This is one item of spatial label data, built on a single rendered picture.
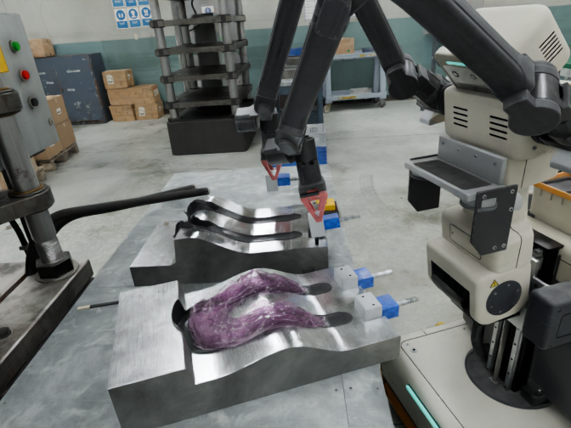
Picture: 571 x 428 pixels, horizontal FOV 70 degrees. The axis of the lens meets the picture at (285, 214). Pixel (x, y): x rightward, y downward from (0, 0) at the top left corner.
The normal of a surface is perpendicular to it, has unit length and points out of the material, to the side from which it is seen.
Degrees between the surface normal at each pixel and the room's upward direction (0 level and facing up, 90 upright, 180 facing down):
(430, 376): 0
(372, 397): 0
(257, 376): 90
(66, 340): 0
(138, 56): 90
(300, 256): 90
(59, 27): 90
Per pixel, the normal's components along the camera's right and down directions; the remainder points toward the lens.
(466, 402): -0.07, -0.90
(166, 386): 0.28, 0.40
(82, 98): -0.03, 0.43
